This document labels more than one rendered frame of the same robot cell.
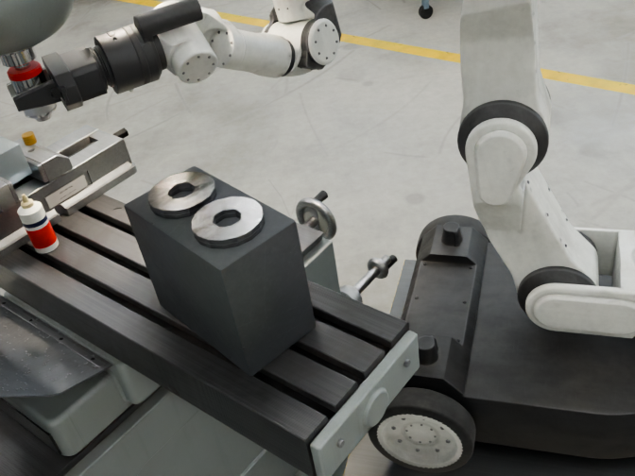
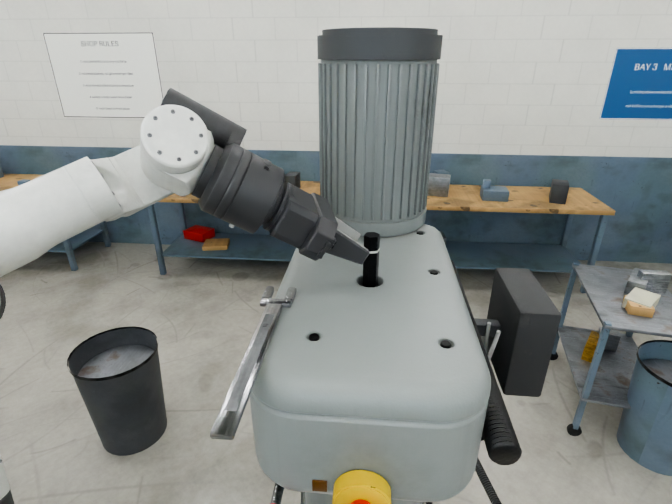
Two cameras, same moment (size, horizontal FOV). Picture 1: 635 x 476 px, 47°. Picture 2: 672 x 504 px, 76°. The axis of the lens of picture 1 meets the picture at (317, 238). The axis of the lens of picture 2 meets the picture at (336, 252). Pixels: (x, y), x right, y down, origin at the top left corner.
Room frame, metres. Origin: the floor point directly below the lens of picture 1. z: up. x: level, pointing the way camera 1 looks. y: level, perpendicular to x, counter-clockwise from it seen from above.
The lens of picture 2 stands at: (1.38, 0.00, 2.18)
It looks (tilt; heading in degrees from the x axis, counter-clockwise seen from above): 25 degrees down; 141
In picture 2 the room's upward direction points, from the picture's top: straight up
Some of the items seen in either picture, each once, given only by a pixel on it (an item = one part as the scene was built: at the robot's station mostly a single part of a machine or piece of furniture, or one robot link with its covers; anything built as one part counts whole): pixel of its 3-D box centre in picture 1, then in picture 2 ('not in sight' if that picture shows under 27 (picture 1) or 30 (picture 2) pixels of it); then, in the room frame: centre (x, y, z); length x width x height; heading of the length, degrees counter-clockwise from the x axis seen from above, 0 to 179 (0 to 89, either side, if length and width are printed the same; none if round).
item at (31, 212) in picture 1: (35, 221); not in sight; (1.03, 0.46, 0.99); 0.04 x 0.04 x 0.11
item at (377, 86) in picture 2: not in sight; (375, 132); (0.82, 0.54, 2.05); 0.20 x 0.20 x 0.32
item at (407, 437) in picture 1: (420, 431); not in sight; (0.85, -0.13, 0.50); 0.20 x 0.05 x 0.20; 68
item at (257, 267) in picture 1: (220, 263); not in sight; (0.78, 0.14, 1.04); 0.22 x 0.12 x 0.20; 37
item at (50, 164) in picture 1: (36, 158); not in sight; (1.18, 0.47, 1.03); 0.12 x 0.06 x 0.04; 44
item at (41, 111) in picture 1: (33, 93); not in sight; (1.00, 0.37, 1.23); 0.05 x 0.05 x 0.06
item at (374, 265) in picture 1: (368, 278); not in sight; (1.28, -0.10, 0.52); 0.22 x 0.06 x 0.06; 136
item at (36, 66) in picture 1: (24, 70); not in sight; (1.00, 0.37, 1.26); 0.05 x 0.05 x 0.01
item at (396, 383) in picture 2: not in sight; (368, 322); (0.99, 0.38, 1.81); 0.47 x 0.26 x 0.16; 136
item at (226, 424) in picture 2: not in sight; (258, 344); (1.03, 0.17, 1.89); 0.24 x 0.04 x 0.01; 136
